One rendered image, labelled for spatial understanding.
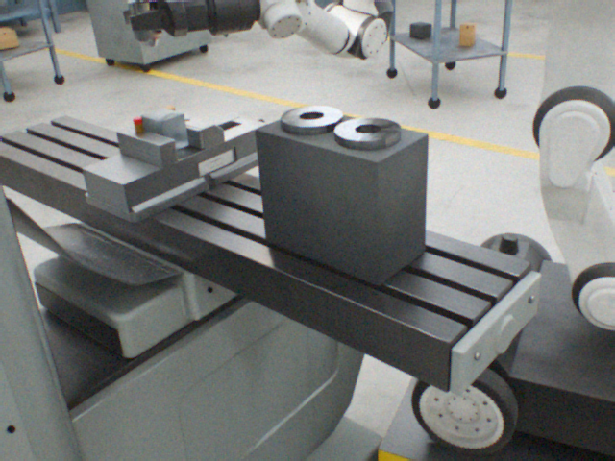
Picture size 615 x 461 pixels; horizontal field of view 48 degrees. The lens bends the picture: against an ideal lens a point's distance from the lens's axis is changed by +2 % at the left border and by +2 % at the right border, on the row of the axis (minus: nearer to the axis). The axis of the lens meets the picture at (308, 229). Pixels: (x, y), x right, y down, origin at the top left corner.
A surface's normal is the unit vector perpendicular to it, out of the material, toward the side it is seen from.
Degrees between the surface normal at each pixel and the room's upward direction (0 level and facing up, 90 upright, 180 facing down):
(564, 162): 90
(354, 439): 0
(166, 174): 90
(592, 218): 90
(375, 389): 0
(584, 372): 0
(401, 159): 90
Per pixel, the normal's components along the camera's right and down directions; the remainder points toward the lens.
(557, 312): -0.06, -0.88
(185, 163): 0.75, 0.28
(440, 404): -0.41, 0.45
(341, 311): -0.65, 0.40
